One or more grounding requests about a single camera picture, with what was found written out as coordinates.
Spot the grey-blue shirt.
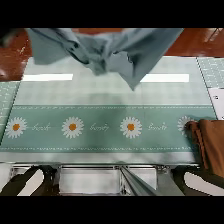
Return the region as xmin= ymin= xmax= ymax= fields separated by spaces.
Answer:
xmin=25 ymin=27 xmax=185 ymax=92

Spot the brown garment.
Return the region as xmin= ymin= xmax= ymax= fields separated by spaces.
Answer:
xmin=184 ymin=118 xmax=224 ymax=179

